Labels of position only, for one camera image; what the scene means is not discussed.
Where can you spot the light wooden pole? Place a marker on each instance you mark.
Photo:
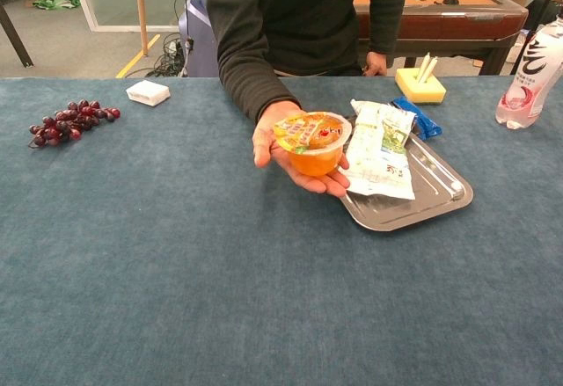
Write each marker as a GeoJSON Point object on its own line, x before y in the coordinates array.
{"type": "Point", "coordinates": [141, 8]}

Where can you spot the white green snack packet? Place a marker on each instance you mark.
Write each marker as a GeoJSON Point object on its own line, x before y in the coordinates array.
{"type": "Point", "coordinates": [378, 162]}

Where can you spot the green cloth heap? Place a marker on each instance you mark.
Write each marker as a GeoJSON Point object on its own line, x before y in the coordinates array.
{"type": "Point", "coordinates": [57, 2]}

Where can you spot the person's right forearm dark sleeve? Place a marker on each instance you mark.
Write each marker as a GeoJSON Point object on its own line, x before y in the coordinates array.
{"type": "Point", "coordinates": [246, 82]}

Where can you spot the person's right hand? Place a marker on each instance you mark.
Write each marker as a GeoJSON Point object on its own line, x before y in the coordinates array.
{"type": "Point", "coordinates": [264, 140]}

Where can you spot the blue grey machine base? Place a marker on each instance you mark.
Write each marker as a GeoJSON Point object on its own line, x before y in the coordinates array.
{"type": "Point", "coordinates": [200, 45]}

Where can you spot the person's left forearm dark sleeve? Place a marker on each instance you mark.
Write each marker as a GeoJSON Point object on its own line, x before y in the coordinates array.
{"type": "Point", "coordinates": [389, 30]}

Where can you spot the pink white drink bottle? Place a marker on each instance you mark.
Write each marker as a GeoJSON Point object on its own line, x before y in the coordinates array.
{"type": "Point", "coordinates": [532, 78]}

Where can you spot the small white box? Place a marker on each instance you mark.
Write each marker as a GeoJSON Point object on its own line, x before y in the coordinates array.
{"type": "Point", "coordinates": [147, 92]}

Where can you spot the blue snack packet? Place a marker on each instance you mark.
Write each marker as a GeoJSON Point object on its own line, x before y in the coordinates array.
{"type": "Point", "coordinates": [427, 127]}

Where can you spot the black metal leg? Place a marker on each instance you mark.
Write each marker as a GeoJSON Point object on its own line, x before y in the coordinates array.
{"type": "Point", "coordinates": [15, 36]}

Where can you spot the blue table cloth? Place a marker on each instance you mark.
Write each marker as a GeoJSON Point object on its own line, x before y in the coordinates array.
{"type": "Point", "coordinates": [176, 271]}

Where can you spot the metal tray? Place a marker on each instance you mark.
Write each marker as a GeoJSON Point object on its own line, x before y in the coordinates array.
{"type": "Point", "coordinates": [429, 184]}

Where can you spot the person's torso dark sweater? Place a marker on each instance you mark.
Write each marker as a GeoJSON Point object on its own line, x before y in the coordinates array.
{"type": "Point", "coordinates": [303, 12]}

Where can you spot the cream wooden stick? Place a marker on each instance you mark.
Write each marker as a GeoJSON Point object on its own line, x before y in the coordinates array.
{"type": "Point", "coordinates": [424, 67]}
{"type": "Point", "coordinates": [431, 69]}

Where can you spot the person's left hand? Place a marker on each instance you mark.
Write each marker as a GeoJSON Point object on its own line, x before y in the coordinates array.
{"type": "Point", "coordinates": [376, 64]}

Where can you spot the black tripod stand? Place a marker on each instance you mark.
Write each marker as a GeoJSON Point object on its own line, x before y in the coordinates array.
{"type": "Point", "coordinates": [521, 52]}

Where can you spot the round snack packet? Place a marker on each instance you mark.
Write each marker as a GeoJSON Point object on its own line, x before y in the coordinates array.
{"type": "Point", "coordinates": [314, 162]}

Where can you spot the yellow sponge block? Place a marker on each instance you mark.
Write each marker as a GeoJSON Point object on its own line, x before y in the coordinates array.
{"type": "Point", "coordinates": [423, 92]}

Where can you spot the brown wooden table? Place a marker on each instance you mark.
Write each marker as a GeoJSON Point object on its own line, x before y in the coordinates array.
{"type": "Point", "coordinates": [440, 21]}

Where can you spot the dark red grape bunch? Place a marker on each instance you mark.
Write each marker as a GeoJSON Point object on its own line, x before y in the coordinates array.
{"type": "Point", "coordinates": [70, 120]}

